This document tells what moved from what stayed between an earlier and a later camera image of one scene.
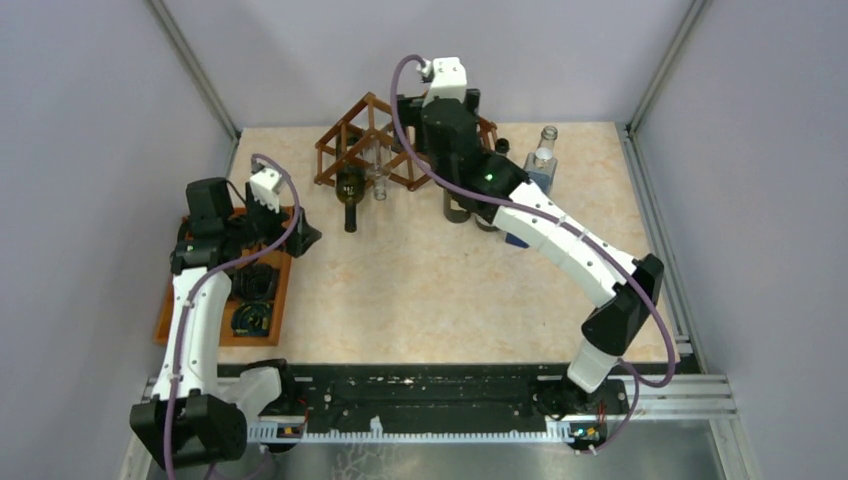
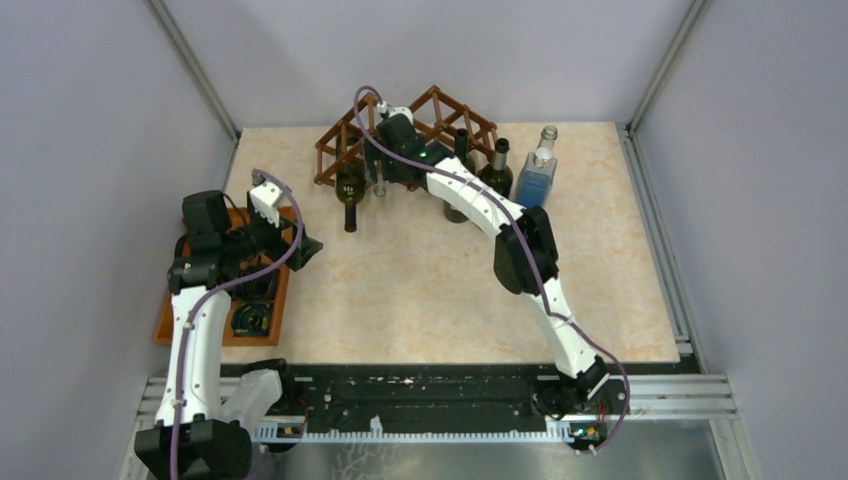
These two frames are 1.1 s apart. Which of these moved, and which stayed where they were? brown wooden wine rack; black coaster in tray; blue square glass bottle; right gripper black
Moved: right gripper black
Stayed: blue square glass bottle; brown wooden wine rack; black coaster in tray
